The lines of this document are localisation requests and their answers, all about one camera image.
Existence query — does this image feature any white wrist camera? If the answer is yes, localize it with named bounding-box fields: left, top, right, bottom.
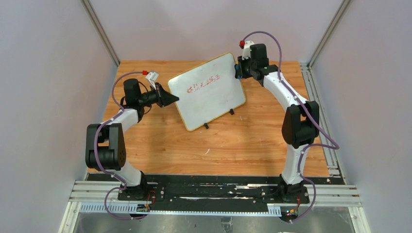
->
left=239, top=40, right=255, bottom=60
left=145, top=71, right=159, bottom=85

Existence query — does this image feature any yellow framed whiteboard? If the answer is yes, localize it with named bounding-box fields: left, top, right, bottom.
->
left=168, top=52, right=246, bottom=131

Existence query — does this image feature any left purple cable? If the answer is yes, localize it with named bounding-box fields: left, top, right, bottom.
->
left=94, top=71, right=149, bottom=221

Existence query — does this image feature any right aluminium corner post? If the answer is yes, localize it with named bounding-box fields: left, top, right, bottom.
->
left=307, top=0, right=352, bottom=69

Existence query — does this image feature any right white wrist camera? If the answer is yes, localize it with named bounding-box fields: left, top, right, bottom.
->
left=239, top=40, right=255, bottom=60

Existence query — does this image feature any purple cable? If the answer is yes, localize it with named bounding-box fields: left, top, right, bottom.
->
left=94, top=71, right=149, bottom=221
left=243, top=31, right=341, bottom=222

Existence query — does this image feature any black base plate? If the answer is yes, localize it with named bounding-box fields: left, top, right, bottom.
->
left=118, top=174, right=309, bottom=213

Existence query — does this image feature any aluminium front rail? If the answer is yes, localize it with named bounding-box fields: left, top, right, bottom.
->
left=69, top=181, right=361, bottom=216

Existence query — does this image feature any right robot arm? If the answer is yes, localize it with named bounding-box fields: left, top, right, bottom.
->
left=235, top=40, right=319, bottom=196

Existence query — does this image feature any aluminium corner post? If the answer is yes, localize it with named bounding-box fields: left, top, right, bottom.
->
left=307, top=0, right=352, bottom=69
left=80, top=0, right=120, bottom=67

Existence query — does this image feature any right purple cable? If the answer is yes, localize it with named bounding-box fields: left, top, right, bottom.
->
left=243, top=31, right=341, bottom=222

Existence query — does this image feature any left aluminium corner post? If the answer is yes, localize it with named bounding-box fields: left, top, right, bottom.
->
left=80, top=0, right=120, bottom=67

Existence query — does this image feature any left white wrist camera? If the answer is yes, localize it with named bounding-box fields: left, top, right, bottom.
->
left=145, top=71, right=159, bottom=85

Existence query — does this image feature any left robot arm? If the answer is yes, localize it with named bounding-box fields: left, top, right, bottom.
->
left=85, top=79, right=179, bottom=195

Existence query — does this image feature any blue whiteboard eraser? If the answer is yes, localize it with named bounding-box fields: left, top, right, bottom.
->
left=234, top=64, right=241, bottom=80

